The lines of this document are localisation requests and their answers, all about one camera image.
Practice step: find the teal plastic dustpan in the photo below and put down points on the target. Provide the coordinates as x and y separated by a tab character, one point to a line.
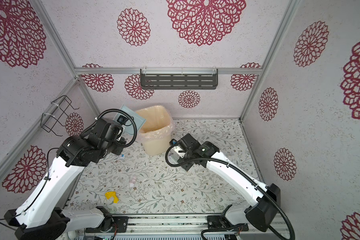
138	120

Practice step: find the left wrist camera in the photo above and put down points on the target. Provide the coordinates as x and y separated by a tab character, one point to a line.
122	120

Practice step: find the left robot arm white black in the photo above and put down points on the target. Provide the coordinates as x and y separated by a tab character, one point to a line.
39	217

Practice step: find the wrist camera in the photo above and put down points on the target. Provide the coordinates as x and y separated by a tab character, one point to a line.
175	148
122	120

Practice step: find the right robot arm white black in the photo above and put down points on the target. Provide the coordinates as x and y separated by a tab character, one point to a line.
263	202

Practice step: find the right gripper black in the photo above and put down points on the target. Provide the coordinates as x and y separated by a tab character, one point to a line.
186	166

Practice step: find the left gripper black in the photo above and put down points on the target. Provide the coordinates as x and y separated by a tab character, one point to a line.
121	144

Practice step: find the pink paper scrap left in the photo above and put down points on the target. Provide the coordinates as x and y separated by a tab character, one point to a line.
132	182

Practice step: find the beige trash bin with liner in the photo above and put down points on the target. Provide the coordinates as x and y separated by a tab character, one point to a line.
156	132

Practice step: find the yellow paper scrap left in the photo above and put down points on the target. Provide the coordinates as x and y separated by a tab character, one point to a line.
112	195

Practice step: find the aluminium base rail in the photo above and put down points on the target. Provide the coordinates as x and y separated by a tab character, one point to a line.
189	226

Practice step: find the dark metal wall shelf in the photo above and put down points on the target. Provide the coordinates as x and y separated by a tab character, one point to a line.
180	79

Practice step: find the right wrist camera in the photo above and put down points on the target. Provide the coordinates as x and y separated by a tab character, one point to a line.
175	148

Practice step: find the black wire wall rack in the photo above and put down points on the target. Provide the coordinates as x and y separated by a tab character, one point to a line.
50	120

